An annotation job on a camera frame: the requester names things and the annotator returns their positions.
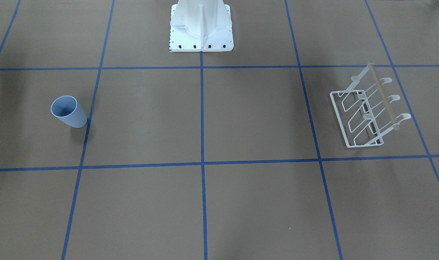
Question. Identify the light blue plastic cup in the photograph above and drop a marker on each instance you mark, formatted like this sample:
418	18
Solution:
69	111

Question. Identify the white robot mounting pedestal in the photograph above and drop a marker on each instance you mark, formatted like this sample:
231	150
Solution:
201	26

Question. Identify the white wire cup holder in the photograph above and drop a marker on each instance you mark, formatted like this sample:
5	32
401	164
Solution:
365	111

